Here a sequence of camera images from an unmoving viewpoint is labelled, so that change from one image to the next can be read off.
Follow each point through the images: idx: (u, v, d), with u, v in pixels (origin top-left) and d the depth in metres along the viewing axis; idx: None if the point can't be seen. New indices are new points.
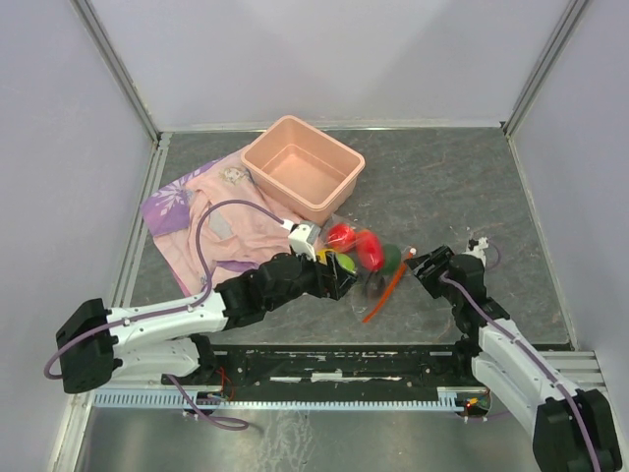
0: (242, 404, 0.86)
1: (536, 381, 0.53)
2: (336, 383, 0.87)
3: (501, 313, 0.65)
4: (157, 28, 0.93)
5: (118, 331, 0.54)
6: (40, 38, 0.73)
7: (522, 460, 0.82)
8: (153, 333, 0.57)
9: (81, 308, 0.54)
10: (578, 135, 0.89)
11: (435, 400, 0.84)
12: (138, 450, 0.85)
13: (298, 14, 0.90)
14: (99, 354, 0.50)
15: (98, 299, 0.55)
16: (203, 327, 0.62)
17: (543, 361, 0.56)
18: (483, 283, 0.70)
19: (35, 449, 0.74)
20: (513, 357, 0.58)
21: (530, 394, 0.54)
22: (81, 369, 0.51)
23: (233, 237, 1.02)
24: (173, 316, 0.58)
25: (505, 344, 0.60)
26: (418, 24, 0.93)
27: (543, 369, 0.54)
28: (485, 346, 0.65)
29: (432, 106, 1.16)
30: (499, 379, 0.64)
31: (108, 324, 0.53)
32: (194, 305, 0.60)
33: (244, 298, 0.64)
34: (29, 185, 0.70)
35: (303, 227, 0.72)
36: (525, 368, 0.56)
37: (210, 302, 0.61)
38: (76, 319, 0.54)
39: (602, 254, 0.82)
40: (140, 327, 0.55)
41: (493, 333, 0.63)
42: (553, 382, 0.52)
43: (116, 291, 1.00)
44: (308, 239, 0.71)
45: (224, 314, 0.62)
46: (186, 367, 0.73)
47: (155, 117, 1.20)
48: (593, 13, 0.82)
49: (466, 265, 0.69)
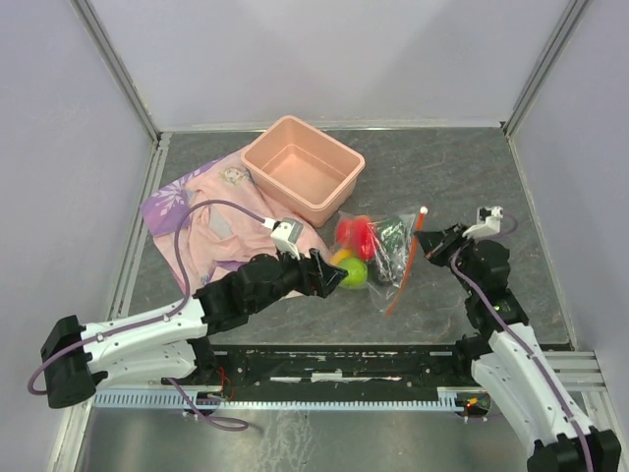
0: (242, 404, 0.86)
1: (549, 411, 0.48)
2: (336, 383, 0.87)
3: (521, 318, 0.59)
4: (157, 28, 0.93)
5: (91, 348, 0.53)
6: (40, 38, 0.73)
7: (522, 460, 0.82)
8: (131, 347, 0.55)
9: (56, 326, 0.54)
10: (578, 135, 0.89)
11: (435, 400, 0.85)
12: (137, 451, 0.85)
13: (298, 14, 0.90)
14: (74, 373, 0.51)
15: (74, 318, 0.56)
16: (182, 336, 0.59)
17: (562, 387, 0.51)
18: (505, 277, 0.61)
19: (34, 450, 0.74)
20: (527, 372, 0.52)
21: (540, 422, 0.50)
22: (58, 388, 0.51)
23: (233, 236, 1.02)
24: (147, 327, 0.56)
25: (521, 359, 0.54)
26: (418, 25, 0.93)
27: (558, 397, 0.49)
28: (496, 351, 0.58)
29: (432, 106, 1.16)
30: (499, 388, 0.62)
31: (81, 341, 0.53)
32: (170, 315, 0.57)
33: (225, 303, 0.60)
34: (29, 185, 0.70)
35: (284, 224, 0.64)
36: (540, 390, 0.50)
37: (190, 309, 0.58)
38: (52, 337, 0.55)
39: (603, 254, 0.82)
40: (114, 343, 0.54)
41: (508, 340, 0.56)
42: (568, 415, 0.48)
43: (116, 291, 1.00)
44: (288, 241, 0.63)
45: (203, 321, 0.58)
46: (182, 369, 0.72)
47: (154, 117, 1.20)
48: (594, 14, 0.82)
49: (488, 256, 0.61)
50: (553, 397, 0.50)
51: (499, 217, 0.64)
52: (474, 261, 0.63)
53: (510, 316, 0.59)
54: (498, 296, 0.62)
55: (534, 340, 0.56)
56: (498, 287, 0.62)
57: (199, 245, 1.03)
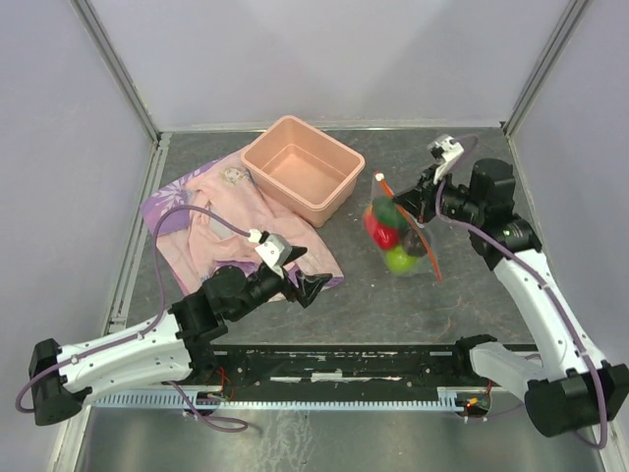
0: (242, 404, 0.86)
1: (559, 345, 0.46)
2: (336, 383, 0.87)
3: (534, 244, 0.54)
4: (157, 28, 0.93)
5: (67, 370, 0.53)
6: (40, 38, 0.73)
7: (522, 461, 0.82)
8: (107, 366, 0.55)
9: (33, 352, 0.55)
10: (578, 135, 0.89)
11: (435, 400, 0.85)
12: (137, 451, 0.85)
13: (298, 14, 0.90)
14: (51, 394, 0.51)
15: (51, 341, 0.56)
16: (158, 351, 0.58)
17: (575, 321, 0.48)
18: (511, 194, 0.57)
19: (34, 450, 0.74)
20: (539, 304, 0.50)
21: (547, 355, 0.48)
22: (41, 409, 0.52)
23: (233, 236, 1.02)
24: (120, 347, 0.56)
25: (532, 290, 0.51)
26: (417, 25, 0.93)
27: (570, 331, 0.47)
28: (503, 279, 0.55)
29: (432, 107, 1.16)
30: (497, 361, 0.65)
31: (55, 365, 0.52)
32: (144, 332, 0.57)
33: (203, 317, 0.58)
34: (29, 185, 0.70)
35: (270, 247, 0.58)
36: (550, 324, 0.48)
37: (164, 326, 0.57)
38: (33, 362, 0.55)
39: (603, 253, 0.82)
40: (88, 364, 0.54)
41: (518, 269, 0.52)
42: (579, 350, 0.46)
43: (116, 291, 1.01)
44: (276, 266, 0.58)
45: (179, 336, 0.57)
46: (179, 373, 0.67)
47: (154, 117, 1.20)
48: (594, 14, 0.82)
49: (491, 171, 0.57)
50: (565, 331, 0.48)
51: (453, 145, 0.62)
52: (473, 180, 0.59)
53: (521, 240, 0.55)
54: (506, 221, 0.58)
55: (547, 267, 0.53)
56: (506, 207, 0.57)
57: (199, 245, 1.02)
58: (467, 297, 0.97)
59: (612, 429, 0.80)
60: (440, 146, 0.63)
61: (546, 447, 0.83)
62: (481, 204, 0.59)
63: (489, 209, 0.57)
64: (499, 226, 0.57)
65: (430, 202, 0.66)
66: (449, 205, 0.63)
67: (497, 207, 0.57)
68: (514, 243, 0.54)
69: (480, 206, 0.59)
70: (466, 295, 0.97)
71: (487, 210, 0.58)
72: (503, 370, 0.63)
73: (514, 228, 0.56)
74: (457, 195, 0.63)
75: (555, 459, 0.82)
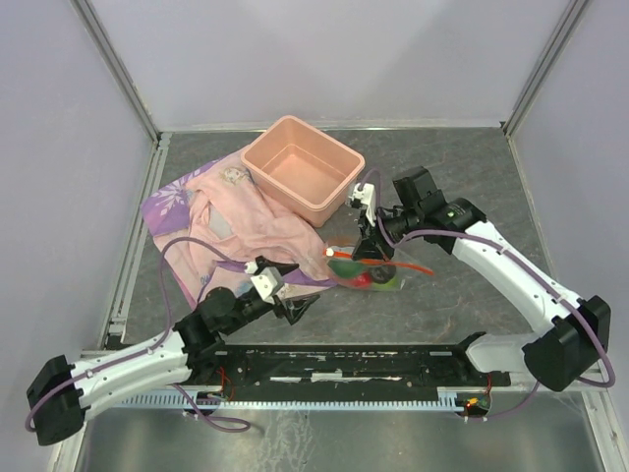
0: (242, 404, 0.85)
1: (538, 299, 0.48)
2: (336, 383, 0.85)
3: (479, 216, 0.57)
4: (156, 28, 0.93)
5: (84, 383, 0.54)
6: (40, 37, 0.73)
7: (521, 461, 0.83)
8: (119, 381, 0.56)
9: (44, 367, 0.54)
10: (578, 135, 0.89)
11: (435, 400, 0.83)
12: (138, 451, 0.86)
13: (298, 13, 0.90)
14: (66, 410, 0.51)
15: (61, 356, 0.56)
16: (164, 368, 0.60)
17: (540, 270, 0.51)
18: (431, 185, 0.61)
19: (35, 451, 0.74)
20: (504, 269, 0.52)
21: (531, 314, 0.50)
22: (52, 426, 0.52)
23: (233, 236, 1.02)
24: (131, 362, 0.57)
25: (493, 259, 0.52)
26: (418, 25, 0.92)
27: (541, 282, 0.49)
28: (463, 259, 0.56)
29: (432, 107, 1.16)
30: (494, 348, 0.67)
31: (71, 380, 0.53)
32: (154, 347, 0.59)
33: (200, 333, 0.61)
34: (29, 186, 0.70)
35: (263, 281, 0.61)
36: (522, 282, 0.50)
37: (171, 341, 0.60)
38: (40, 378, 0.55)
39: (605, 253, 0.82)
40: (104, 377, 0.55)
41: (474, 245, 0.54)
42: (555, 296, 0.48)
43: (116, 291, 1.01)
44: (268, 297, 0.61)
45: (185, 351, 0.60)
46: (181, 375, 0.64)
47: (154, 117, 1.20)
48: (594, 15, 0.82)
49: (405, 175, 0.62)
50: (537, 283, 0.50)
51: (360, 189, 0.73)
52: (397, 190, 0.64)
53: (467, 217, 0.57)
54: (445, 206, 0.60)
55: (494, 234, 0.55)
56: (437, 198, 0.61)
57: (199, 245, 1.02)
58: (467, 297, 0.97)
59: (612, 429, 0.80)
60: (355, 198, 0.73)
61: (545, 447, 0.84)
62: (416, 208, 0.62)
63: (426, 205, 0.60)
64: (443, 214, 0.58)
65: (381, 240, 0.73)
66: (397, 230, 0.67)
67: (428, 200, 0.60)
68: (462, 221, 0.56)
69: (416, 210, 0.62)
70: (466, 295, 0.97)
71: (424, 206, 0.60)
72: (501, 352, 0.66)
73: (456, 209, 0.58)
74: (396, 218, 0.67)
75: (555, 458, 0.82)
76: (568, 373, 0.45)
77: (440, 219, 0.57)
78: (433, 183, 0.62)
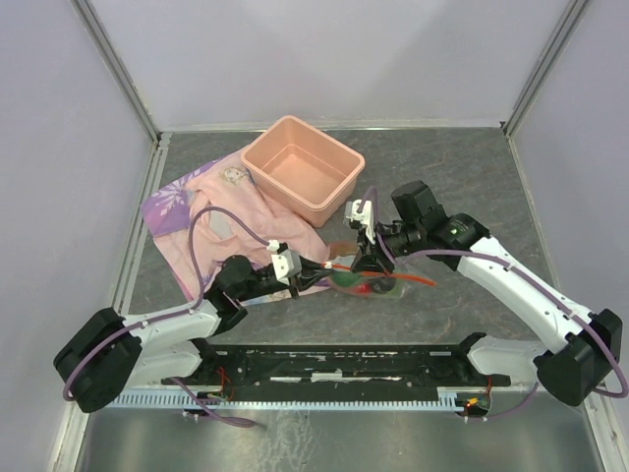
0: (242, 404, 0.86)
1: (549, 317, 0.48)
2: (336, 383, 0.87)
3: (482, 231, 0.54)
4: (156, 28, 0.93)
5: (139, 332, 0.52)
6: (40, 37, 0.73)
7: (522, 461, 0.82)
8: (166, 336, 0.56)
9: (91, 320, 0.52)
10: (578, 136, 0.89)
11: (435, 400, 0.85)
12: (137, 450, 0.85)
13: (298, 14, 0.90)
14: (126, 354, 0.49)
15: (108, 309, 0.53)
16: (198, 332, 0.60)
17: (549, 286, 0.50)
18: (432, 200, 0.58)
19: (33, 451, 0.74)
20: (512, 286, 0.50)
21: (542, 328, 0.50)
22: (107, 374, 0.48)
23: (234, 236, 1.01)
24: (176, 319, 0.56)
25: (501, 275, 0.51)
26: (418, 24, 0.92)
27: (551, 299, 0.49)
28: (467, 273, 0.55)
29: (432, 107, 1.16)
30: (499, 351, 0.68)
31: (127, 327, 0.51)
32: (195, 308, 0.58)
33: (224, 302, 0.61)
34: (29, 185, 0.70)
35: (280, 264, 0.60)
36: (532, 299, 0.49)
37: (207, 305, 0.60)
38: (86, 332, 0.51)
39: (606, 253, 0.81)
40: (157, 329, 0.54)
41: (481, 262, 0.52)
42: (567, 313, 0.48)
43: (116, 291, 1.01)
44: (283, 278, 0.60)
45: (218, 316, 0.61)
46: (190, 364, 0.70)
47: (154, 117, 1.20)
48: (593, 15, 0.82)
49: (404, 190, 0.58)
50: (547, 300, 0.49)
51: (355, 206, 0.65)
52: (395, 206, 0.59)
53: (470, 233, 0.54)
54: (446, 222, 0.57)
55: (499, 249, 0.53)
56: (439, 212, 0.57)
57: (199, 245, 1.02)
58: (466, 297, 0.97)
59: (612, 428, 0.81)
60: (354, 218, 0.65)
61: (546, 447, 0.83)
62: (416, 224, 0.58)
63: (428, 221, 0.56)
64: (445, 231, 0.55)
65: (382, 257, 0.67)
66: (400, 244, 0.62)
67: (431, 215, 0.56)
68: (466, 238, 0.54)
69: (416, 226, 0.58)
70: (466, 295, 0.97)
71: (426, 222, 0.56)
72: (507, 358, 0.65)
73: (458, 225, 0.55)
74: (396, 233, 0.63)
75: (555, 459, 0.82)
76: (583, 387, 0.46)
77: (443, 237, 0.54)
78: (432, 198, 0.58)
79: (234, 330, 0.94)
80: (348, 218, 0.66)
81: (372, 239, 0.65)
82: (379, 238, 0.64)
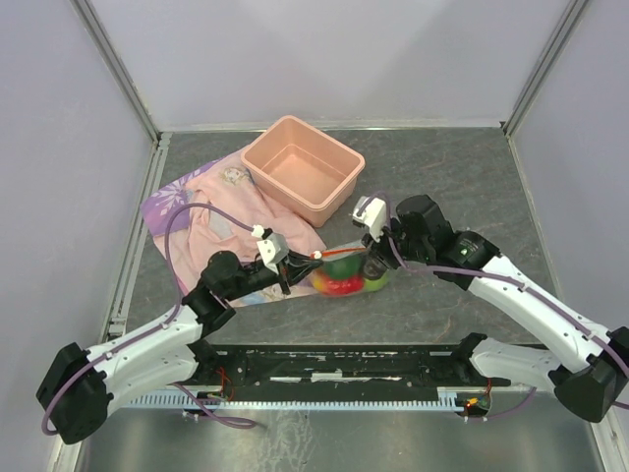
0: (242, 404, 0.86)
1: (569, 338, 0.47)
2: (336, 383, 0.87)
3: (491, 251, 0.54)
4: (156, 28, 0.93)
5: (104, 366, 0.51)
6: (40, 37, 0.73)
7: (522, 461, 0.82)
8: (140, 359, 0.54)
9: (57, 358, 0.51)
10: (578, 136, 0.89)
11: (435, 401, 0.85)
12: (138, 450, 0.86)
13: (298, 12, 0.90)
14: (92, 392, 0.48)
15: (73, 344, 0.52)
16: (182, 341, 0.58)
17: (566, 307, 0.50)
18: (441, 216, 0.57)
19: (34, 452, 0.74)
20: (529, 307, 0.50)
21: (559, 350, 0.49)
22: (80, 414, 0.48)
23: (233, 236, 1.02)
24: (146, 339, 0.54)
25: (517, 296, 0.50)
26: (418, 24, 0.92)
27: (569, 320, 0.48)
28: (480, 294, 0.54)
29: (432, 107, 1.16)
30: (505, 361, 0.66)
31: (90, 363, 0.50)
32: (168, 322, 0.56)
33: (209, 302, 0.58)
34: (29, 184, 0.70)
35: (266, 247, 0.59)
36: (549, 320, 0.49)
37: (184, 314, 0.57)
38: (54, 372, 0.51)
39: (607, 250, 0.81)
40: (124, 357, 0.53)
41: (495, 282, 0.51)
42: (586, 333, 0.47)
43: (115, 291, 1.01)
44: (270, 264, 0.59)
45: (200, 321, 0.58)
46: (187, 369, 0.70)
47: (154, 117, 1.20)
48: (593, 15, 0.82)
49: (413, 206, 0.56)
50: (564, 322, 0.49)
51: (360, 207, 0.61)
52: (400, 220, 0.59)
53: (480, 253, 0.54)
54: (455, 238, 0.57)
55: (512, 268, 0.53)
56: (446, 229, 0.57)
57: (198, 244, 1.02)
58: (466, 297, 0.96)
59: (613, 429, 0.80)
60: (358, 221, 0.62)
61: (546, 448, 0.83)
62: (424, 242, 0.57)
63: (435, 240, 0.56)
64: (456, 251, 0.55)
65: (387, 254, 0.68)
66: (404, 249, 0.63)
67: (439, 234, 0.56)
68: (476, 259, 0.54)
69: (423, 243, 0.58)
70: (466, 295, 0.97)
71: (434, 240, 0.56)
72: (510, 367, 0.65)
73: (468, 244, 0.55)
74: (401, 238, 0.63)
75: (556, 459, 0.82)
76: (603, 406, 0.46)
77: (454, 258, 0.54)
78: (441, 213, 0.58)
79: (234, 330, 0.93)
80: (355, 218, 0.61)
81: (377, 238, 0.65)
82: (391, 242, 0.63)
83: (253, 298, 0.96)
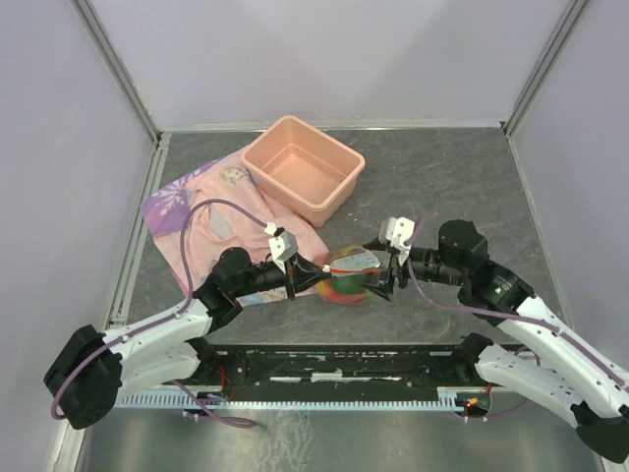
0: (242, 404, 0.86)
1: (601, 387, 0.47)
2: (336, 383, 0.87)
3: (527, 290, 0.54)
4: (156, 28, 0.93)
5: (119, 348, 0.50)
6: (40, 37, 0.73)
7: (521, 461, 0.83)
8: (152, 345, 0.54)
9: (72, 339, 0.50)
10: (577, 136, 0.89)
11: (435, 400, 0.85)
12: (138, 449, 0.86)
13: (298, 12, 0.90)
14: (108, 373, 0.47)
15: (88, 327, 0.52)
16: (192, 333, 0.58)
17: (600, 354, 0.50)
18: (486, 251, 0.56)
19: (34, 451, 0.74)
20: (562, 353, 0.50)
21: (590, 397, 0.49)
22: (92, 395, 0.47)
23: (234, 236, 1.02)
24: (161, 326, 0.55)
25: (551, 341, 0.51)
26: (418, 24, 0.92)
27: (601, 368, 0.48)
28: (512, 334, 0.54)
29: (432, 107, 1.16)
30: (518, 377, 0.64)
31: (106, 344, 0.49)
32: (181, 312, 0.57)
33: (217, 298, 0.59)
34: (29, 184, 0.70)
35: (277, 243, 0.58)
36: (583, 367, 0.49)
37: (196, 306, 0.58)
38: (69, 352, 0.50)
39: (607, 251, 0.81)
40: (140, 341, 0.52)
41: (530, 325, 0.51)
42: (619, 383, 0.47)
43: (116, 291, 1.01)
44: (278, 260, 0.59)
45: (210, 314, 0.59)
46: (189, 367, 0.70)
47: (154, 117, 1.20)
48: (593, 16, 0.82)
49: (460, 239, 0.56)
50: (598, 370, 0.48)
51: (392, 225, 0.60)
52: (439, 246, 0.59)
53: (514, 291, 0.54)
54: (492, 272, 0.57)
55: (546, 311, 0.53)
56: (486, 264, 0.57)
57: (199, 244, 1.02)
58: None
59: None
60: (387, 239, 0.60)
61: (545, 448, 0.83)
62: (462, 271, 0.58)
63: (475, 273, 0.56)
64: (492, 287, 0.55)
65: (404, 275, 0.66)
66: (428, 272, 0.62)
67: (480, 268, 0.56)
68: (509, 297, 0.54)
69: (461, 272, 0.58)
70: None
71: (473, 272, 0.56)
72: (522, 384, 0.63)
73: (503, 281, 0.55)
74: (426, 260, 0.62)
75: (555, 459, 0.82)
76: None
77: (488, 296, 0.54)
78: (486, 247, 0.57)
79: (234, 330, 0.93)
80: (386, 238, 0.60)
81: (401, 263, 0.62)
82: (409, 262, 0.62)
83: (253, 298, 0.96)
